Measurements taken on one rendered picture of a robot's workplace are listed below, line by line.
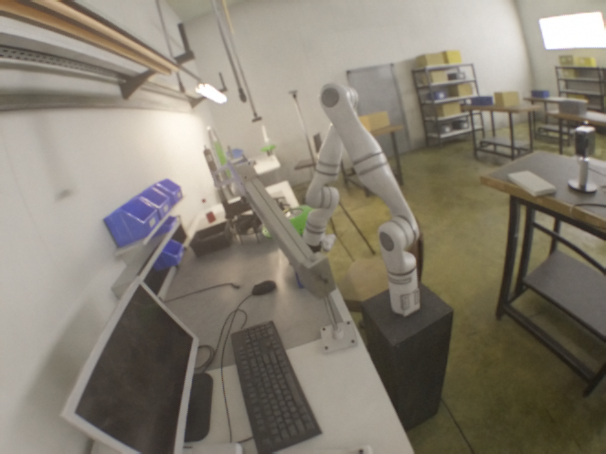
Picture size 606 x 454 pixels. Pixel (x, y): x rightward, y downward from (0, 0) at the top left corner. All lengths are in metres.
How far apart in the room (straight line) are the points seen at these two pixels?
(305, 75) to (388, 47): 2.07
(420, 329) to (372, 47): 6.13
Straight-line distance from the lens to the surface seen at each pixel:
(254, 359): 0.82
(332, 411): 0.69
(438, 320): 0.91
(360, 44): 6.45
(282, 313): 0.96
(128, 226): 1.39
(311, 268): 0.62
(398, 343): 0.86
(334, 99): 0.76
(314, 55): 6.08
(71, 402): 0.60
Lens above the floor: 1.52
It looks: 24 degrees down
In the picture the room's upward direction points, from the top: 18 degrees counter-clockwise
